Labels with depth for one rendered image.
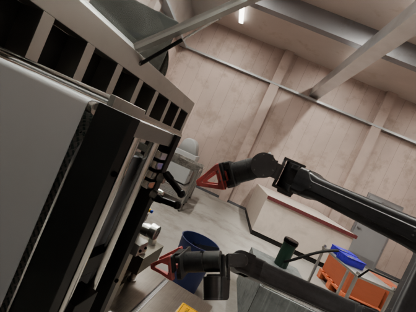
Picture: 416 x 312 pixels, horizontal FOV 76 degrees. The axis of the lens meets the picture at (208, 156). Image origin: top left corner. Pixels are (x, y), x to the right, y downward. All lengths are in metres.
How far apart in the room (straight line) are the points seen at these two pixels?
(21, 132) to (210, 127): 8.46
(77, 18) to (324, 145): 8.81
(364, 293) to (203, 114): 6.40
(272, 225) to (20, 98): 6.06
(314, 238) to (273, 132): 3.80
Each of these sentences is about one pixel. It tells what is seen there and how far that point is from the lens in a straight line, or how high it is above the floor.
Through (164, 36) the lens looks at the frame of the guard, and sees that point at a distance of 1.07.
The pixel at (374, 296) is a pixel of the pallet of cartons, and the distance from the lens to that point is 5.56.
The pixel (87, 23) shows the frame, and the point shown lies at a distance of 0.89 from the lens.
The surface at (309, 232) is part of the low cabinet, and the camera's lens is 6.56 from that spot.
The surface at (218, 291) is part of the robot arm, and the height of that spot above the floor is 1.11.
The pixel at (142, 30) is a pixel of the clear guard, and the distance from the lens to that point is 1.04.
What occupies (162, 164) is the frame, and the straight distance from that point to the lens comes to 0.44.
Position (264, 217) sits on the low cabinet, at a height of 0.48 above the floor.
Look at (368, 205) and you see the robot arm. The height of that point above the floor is 1.46.
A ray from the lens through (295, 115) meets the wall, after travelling 9.15.
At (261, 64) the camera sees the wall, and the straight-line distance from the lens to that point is 9.36.
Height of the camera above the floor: 1.45
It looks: 2 degrees down
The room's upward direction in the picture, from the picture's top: 24 degrees clockwise
